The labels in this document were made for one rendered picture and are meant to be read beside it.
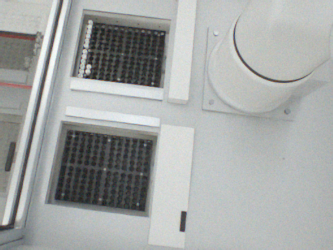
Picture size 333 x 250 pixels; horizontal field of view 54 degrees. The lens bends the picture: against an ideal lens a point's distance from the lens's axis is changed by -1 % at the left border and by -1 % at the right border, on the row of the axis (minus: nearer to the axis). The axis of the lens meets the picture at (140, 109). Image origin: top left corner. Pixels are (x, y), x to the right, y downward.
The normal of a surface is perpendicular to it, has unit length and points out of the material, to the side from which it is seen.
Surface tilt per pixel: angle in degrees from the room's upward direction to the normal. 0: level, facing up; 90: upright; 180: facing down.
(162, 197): 0
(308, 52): 73
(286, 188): 0
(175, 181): 0
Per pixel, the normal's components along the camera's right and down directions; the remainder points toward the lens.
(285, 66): -0.11, 0.84
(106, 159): 0.02, -0.27
